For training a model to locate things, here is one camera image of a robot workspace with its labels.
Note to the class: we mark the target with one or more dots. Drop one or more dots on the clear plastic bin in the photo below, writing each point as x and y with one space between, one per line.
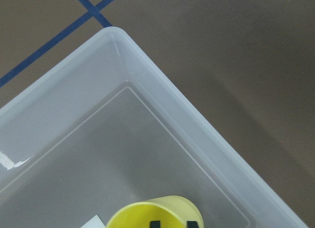
105 128

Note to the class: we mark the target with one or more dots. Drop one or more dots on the white label in bin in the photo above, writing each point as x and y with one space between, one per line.
94 222

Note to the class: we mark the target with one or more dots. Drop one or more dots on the yellow plastic cup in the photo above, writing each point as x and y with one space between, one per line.
172 211

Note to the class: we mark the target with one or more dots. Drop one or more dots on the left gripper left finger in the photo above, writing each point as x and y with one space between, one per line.
154 224

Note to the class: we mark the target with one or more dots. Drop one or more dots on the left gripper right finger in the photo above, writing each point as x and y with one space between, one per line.
192 224

